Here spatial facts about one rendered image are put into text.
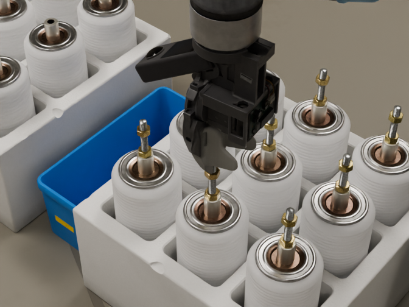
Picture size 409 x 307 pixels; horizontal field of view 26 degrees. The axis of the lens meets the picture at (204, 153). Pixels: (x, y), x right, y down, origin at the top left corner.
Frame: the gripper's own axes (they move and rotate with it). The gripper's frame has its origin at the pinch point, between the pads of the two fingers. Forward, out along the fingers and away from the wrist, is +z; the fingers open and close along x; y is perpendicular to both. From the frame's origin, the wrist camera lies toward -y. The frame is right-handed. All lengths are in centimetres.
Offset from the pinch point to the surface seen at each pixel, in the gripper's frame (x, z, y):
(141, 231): -2.9, 17.0, -9.2
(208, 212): -1.1, 8.4, 0.7
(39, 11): 25, 14, -52
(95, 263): -5.9, 25.6, -15.8
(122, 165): -0.1, 9.1, -14.1
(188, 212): -2.1, 9.1, -1.6
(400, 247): 14.2, 16.6, 21.8
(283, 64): 59, 34, -21
